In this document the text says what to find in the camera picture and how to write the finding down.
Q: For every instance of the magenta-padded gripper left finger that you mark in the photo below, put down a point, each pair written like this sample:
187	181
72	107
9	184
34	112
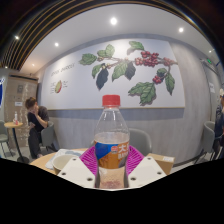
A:
78	171

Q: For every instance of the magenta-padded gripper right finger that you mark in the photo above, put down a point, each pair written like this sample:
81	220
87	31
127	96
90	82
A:
145	171

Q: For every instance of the clear red-capped drink bottle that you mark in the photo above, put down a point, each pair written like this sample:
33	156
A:
111	133

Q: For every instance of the white paper sheet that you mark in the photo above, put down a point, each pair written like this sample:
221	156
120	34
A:
65	152

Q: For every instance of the grey upholstered chair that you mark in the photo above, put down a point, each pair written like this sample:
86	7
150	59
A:
2	133
48	136
208	136
140	141

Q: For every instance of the person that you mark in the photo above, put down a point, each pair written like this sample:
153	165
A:
220	126
36	128

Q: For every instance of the small round wooden side table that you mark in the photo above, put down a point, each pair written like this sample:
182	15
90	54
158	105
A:
12	125

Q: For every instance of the small clear bottle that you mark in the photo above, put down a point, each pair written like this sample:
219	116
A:
15	118

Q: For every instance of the white door notice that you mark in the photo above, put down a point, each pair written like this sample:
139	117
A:
212	88

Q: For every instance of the green exit sign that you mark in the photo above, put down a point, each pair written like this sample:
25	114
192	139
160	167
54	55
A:
209	61

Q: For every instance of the round ceiling lights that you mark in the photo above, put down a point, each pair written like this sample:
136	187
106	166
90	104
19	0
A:
113	21

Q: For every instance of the coffee plant wall picture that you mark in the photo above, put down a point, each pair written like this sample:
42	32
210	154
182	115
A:
76	90

